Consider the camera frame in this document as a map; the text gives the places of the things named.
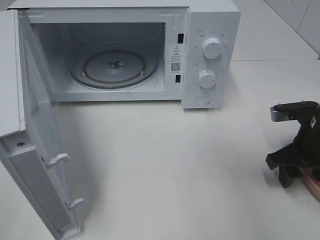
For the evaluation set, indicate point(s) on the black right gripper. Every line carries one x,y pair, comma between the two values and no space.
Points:
304,151

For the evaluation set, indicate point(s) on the pink round plate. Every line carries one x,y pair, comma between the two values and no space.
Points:
310,181

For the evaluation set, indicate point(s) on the white warning label sticker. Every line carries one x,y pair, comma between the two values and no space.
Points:
176,57

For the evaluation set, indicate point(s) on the lower white timer knob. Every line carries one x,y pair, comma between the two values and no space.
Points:
207,79

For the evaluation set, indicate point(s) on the upper white power knob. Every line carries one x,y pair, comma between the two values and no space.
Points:
212,47

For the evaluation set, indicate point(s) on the round white door button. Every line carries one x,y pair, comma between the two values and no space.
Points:
203,99

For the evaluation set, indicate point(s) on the white microwave oven body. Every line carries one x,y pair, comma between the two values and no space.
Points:
65,25

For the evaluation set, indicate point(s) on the glass microwave turntable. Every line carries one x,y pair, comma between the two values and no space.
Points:
115,64

